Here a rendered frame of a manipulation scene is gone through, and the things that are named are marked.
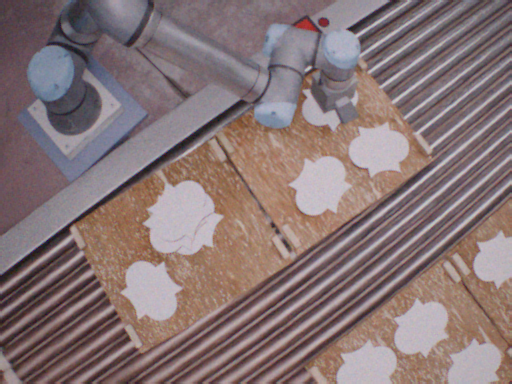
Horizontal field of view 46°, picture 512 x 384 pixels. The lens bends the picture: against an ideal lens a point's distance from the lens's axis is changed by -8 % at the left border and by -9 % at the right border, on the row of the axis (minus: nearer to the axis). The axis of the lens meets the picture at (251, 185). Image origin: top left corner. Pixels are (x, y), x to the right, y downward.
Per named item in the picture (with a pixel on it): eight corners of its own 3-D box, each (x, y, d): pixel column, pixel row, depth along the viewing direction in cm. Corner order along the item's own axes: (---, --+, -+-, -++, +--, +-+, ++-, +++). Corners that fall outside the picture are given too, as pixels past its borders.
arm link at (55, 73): (34, 109, 152) (15, 84, 139) (54, 62, 156) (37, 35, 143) (76, 118, 150) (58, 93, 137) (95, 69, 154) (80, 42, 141)
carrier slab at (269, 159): (213, 136, 158) (213, 134, 156) (349, 51, 162) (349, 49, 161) (297, 256, 150) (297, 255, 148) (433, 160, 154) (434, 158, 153)
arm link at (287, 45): (257, 58, 126) (312, 71, 125) (271, 13, 130) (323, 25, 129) (257, 76, 134) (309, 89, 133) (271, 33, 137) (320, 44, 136)
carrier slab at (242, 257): (71, 228, 153) (69, 226, 151) (213, 139, 157) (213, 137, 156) (142, 353, 145) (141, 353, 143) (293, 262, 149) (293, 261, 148)
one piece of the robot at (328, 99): (339, 111, 136) (332, 136, 151) (374, 92, 136) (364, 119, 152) (309, 66, 138) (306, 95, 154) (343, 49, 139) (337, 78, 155)
